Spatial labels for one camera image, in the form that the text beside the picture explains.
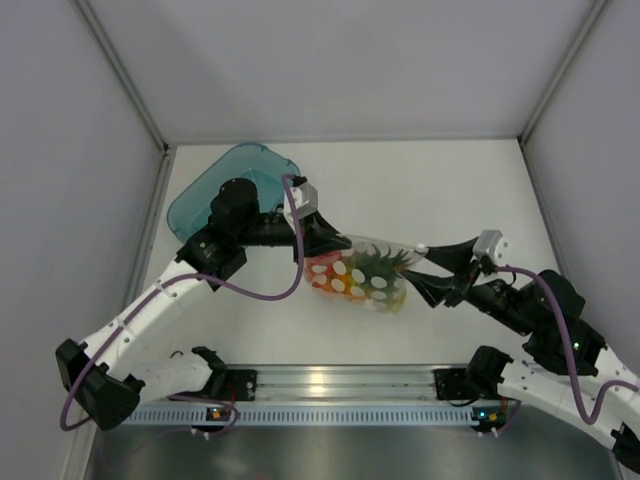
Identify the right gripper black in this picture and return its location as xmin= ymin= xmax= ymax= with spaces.
xmin=400 ymin=237 xmax=536 ymax=335

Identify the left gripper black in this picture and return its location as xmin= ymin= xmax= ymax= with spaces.
xmin=235 ymin=210 xmax=350 ymax=265

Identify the clear zip top bag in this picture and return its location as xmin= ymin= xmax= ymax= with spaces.
xmin=304 ymin=236 xmax=423 ymax=314

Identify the fake pineapple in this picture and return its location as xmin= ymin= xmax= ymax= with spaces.
xmin=346 ymin=241 xmax=419 ymax=313

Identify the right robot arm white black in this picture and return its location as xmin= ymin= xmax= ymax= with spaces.
xmin=402 ymin=230 xmax=639 ymax=472

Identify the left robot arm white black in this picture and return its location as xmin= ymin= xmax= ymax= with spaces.
xmin=55 ymin=174 xmax=352 ymax=431

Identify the teal plastic bin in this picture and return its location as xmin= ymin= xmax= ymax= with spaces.
xmin=166 ymin=143 xmax=301 ymax=243

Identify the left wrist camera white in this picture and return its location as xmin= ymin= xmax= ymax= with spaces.
xmin=283 ymin=175 xmax=318 ymax=220

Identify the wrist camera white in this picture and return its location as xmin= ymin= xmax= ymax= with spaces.
xmin=472 ymin=230 xmax=514 ymax=266
xmin=283 ymin=175 xmax=318 ymax=220

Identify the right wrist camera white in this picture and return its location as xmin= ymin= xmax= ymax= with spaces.
xmin=472 ymin=230 xmax=514 ymax=266

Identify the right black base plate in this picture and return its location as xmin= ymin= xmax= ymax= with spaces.
xmin=433 ymin=367 xmax=479 ymax=406

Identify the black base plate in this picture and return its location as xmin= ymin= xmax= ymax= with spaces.
xmin=197 ymin=368 xmax=258 ymax=403
xmin=433 ymin=367 xmax=479 ymax=406

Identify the aluminium mounting rail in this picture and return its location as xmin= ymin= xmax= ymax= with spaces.
xmin=139 ymin=363 xmax=506 ymax=402

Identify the right aluminium frame post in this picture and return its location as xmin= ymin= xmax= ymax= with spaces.
xmin=517 ymin=0 xmax=611 ymax=147

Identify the aluminium frame post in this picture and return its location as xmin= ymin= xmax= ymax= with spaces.
xmin=517 ymin=0 xmax=611 ymax=147
xmin=71 ymin=0 xmax=169 ymax=152

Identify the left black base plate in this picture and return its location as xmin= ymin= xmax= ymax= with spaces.
xmin=197 ymin=368 xmax=258 ymax=403

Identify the white slotted cable duct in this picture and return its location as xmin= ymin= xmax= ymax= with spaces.
xmin=125 ymin=402 xmax=482 ymax=427

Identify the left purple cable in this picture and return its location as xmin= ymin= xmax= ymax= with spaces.
xmin=59 ymin=173 xmax=307 ymax=441

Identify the left aluminium frame post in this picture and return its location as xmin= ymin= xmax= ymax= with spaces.
xmin=71 ymin=0 xmax=169 ymax=152

